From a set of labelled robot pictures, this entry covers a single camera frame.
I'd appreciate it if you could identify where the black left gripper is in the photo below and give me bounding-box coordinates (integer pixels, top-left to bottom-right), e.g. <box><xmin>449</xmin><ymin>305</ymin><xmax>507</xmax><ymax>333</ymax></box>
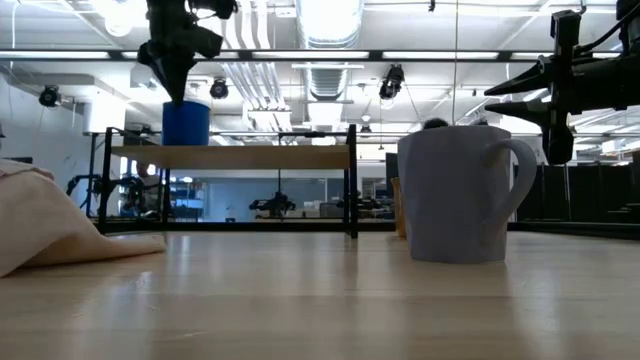
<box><xmin>137</xmin><ymin>0</ymin><xmax>239</xmax><ymax>104</ymax></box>

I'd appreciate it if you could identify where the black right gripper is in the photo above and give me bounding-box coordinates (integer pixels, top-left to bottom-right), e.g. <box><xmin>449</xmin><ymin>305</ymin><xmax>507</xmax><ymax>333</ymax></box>
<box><xmin>483</xmin><ymin>9</ymin><xmax>640</xmax><ymax>167</ymax></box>

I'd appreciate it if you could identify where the blue plastic cup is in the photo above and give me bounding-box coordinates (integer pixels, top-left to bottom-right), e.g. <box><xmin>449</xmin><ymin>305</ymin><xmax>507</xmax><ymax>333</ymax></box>
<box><xmin>161</xmin><ymin>99</ymin><xmax>212</xmax><ymax>147</ymax></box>

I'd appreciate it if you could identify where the white ceramic mug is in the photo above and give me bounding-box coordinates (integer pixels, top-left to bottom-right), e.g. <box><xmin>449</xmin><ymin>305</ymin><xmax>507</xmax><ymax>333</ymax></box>
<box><xmin>396</xmin><ymin>124</ymin><xmax>539</xmax><ymax>265</ymax></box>

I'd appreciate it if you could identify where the yellow cup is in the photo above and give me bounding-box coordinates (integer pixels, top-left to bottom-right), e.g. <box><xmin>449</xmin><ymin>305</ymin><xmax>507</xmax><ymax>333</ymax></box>
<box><xmin>390</xmin><ymin>176</ymin><xmax>408</xmax><ymax>239</ymax></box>

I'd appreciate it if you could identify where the wooden shelf board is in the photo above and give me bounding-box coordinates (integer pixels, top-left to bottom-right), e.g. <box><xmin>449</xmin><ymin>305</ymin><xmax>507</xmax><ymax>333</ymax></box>
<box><xmin>110</xmin><ymin>144</ymin><xmax>351</xmax><ymax>171</ymax></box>

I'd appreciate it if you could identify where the black room partition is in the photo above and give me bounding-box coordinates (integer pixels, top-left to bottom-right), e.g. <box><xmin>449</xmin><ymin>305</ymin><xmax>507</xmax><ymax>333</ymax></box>
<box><xmin>513</xmin><ymin>160</ymin><xmax>640</xmax><ymax>224</ymax></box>

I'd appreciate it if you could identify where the beige cloth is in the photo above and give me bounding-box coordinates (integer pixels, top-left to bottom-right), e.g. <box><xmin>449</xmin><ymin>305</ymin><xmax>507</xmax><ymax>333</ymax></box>
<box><xmin>0</xmin><ymin>158</ymin><xmax>168</xmax><ymax>279</ymax></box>

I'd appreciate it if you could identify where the black ceiling camera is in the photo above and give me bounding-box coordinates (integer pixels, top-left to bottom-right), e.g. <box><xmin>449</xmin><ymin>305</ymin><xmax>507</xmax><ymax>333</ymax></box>
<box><xmin>377</xmin><ymin>63</ymin><xmax>406</xmax><ymax>101</ymax></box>
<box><xmin>38</xmin><ymin>84</ymin><xmax>63</xmax><ymax>109</ymax></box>
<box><xmin>209</xmin><ymin>76</ymin><xmax>230</xmax><ymax>101</ymax></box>

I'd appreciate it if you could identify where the thin hanging cable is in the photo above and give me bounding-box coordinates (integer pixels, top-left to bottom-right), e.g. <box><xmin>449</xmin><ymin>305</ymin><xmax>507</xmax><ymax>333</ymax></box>
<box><xmin>451</xmin><ymin>0</ymin><xmax>460</xmax><ymax>126</ymax></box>

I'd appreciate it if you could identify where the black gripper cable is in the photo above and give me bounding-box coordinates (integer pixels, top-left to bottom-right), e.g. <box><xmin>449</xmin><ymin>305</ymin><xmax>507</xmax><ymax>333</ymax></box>
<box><xmin>573</xmin><ymin>13</ymin><xmax>629</xmax><ymax>57</ymax></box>

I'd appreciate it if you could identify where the black overhead frame bar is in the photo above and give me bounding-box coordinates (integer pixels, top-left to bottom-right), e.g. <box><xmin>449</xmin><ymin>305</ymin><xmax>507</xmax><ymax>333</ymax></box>
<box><xmin>0</xmin><ymin>48</ymin><xmax>624</xmax><ymax>63</ymax></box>

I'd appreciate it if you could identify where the black table edge rail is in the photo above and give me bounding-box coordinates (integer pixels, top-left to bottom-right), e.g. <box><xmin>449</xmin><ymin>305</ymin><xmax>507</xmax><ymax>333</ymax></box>
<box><xmin>97</xmin><ymin>220</ymin><xmax>640</xmax><ymax>241</ymax></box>

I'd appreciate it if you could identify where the black metal shelf frame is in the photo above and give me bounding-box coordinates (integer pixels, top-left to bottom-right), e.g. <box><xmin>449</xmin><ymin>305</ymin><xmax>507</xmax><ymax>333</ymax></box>
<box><xmin>97</xmin><ymin>123</ymin><xmax>360</xmax><ymax>240</ymax></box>

